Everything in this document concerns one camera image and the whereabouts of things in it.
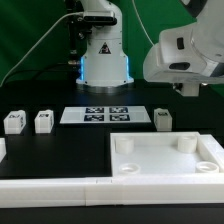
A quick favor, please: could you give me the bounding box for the white obstacle bar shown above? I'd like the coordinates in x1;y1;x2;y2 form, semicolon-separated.
0;174;224;208
0;138;6;163

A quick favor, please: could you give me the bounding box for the black cable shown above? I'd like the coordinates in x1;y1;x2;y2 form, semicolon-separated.
3;65;81;86

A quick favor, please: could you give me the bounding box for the white square tabletop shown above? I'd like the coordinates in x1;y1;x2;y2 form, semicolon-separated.
110;132;224;177

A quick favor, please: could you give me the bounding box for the white left obstacle bar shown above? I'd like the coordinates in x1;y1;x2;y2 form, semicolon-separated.
0;138;6;163

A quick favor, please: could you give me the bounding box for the white cable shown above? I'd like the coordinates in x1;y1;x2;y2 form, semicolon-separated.
0;11;84;88

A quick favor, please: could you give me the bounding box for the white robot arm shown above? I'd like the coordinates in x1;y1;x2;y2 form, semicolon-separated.
76;0;224;92

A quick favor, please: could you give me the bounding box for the white marker plate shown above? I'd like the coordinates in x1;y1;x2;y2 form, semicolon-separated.
60;106;151;124

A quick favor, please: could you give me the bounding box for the white front obstacle bar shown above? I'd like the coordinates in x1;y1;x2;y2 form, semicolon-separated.
0;174;224;208

